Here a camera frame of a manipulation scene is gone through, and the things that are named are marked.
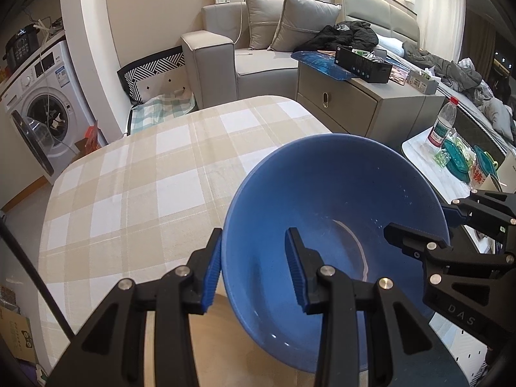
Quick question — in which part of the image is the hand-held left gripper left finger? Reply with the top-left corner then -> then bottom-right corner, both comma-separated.
47,228 -> 223,387

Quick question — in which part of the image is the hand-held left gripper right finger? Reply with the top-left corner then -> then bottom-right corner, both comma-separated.
284,228 -> 448,387

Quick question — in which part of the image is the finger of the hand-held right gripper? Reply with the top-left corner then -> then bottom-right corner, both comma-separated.
441,191 -> 516,251
383,223 -> 516,289

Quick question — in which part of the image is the large dark blue bowl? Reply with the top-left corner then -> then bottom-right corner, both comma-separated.
220,133 -> 451,375

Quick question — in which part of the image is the red print cup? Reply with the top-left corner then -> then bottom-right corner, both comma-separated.
470,149 -> 501,191

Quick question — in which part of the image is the green snack packet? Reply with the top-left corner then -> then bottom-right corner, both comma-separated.
433,147 -> 453,168

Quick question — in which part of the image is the white marble side table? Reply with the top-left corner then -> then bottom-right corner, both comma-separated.
401,127 -> 516,253

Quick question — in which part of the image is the clear plastic water bottle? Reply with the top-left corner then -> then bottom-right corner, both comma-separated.
427,97 -> 460,158

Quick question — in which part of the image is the beige checked tablecloth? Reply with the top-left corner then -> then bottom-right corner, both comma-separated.
38,94 -> 335,387

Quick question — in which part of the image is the grey tissue box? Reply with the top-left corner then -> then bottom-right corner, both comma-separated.
406,68 -> 440,96

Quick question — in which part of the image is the beige side cabinet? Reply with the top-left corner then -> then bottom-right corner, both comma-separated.
296,62 -> 448,146

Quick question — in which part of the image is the pink packet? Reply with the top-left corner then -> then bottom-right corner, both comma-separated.
389,64 -> 412,86

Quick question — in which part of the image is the grey jacket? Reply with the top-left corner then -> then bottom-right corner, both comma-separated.
403,40 -> 486,91

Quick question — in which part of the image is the green checked blanket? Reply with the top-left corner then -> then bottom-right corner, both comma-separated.
131,94 -> 198,134

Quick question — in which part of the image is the black storage box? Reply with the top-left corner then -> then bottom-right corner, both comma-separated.
335,46 -> 393,84

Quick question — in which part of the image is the small cardboard box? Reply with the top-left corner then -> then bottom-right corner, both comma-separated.
73,139 -> 97,158

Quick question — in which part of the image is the white diamond print cushion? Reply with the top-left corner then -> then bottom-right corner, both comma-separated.
135,66 -> 194,106

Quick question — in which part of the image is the large cardboard box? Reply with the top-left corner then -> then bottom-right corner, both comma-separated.
0,306 -> 39,366

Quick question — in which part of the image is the beige sofa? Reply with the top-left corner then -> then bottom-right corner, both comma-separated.
181,2 -> 347,110

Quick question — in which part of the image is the black jacket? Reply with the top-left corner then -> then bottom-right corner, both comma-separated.
298,20 -> 380,54

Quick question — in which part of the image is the bed with padded headboard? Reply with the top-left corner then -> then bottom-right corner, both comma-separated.
334,0 -> 516,158

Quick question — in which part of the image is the white washing machine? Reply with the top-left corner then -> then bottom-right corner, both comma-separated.
0,38 -> 107,186

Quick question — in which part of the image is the grey cushion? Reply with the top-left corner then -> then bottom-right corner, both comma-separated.
243,0 -> 283,51
268,0 -> 342,53

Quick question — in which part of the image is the black pressure cooker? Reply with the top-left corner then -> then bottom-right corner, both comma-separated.
4,24 -> 41,69

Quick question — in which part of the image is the black cable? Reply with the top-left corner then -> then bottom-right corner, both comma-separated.
0,218 -> 76,336

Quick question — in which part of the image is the white power cable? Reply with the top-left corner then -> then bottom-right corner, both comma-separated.
34,16 -> 65,146

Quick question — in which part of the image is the white charging cable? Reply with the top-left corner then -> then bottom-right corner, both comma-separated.
236,2 -> 254,56

